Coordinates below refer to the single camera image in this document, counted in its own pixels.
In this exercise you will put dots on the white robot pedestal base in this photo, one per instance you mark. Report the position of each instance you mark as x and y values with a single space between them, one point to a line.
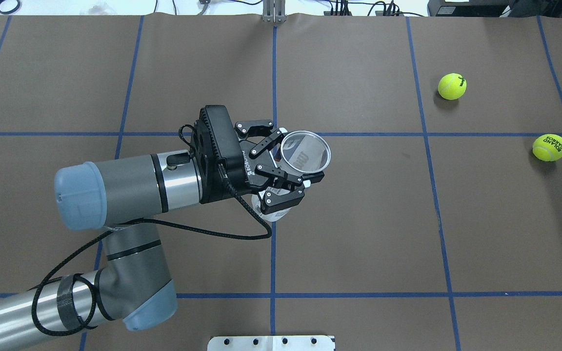
273 343

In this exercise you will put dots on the aluminium frame post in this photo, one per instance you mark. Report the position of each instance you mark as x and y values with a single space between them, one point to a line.
274 11

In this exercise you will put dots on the white blue tennis ball can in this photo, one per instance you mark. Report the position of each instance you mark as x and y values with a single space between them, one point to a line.
300 152

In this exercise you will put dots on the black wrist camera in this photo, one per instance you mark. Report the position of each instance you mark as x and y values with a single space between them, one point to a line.
218 155

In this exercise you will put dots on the black box with label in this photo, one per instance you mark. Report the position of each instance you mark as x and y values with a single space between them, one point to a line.
467 8

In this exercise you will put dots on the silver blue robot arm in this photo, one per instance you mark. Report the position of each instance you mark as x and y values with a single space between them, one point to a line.
122 274

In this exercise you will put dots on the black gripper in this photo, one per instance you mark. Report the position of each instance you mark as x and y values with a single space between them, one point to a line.
250 171

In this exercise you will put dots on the yellow Wilson tennis ball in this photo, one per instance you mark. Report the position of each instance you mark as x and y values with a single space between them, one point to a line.
452 86

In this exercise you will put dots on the yellow Roland Garros tennis ball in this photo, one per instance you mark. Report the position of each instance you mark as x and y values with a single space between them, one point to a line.
548 147

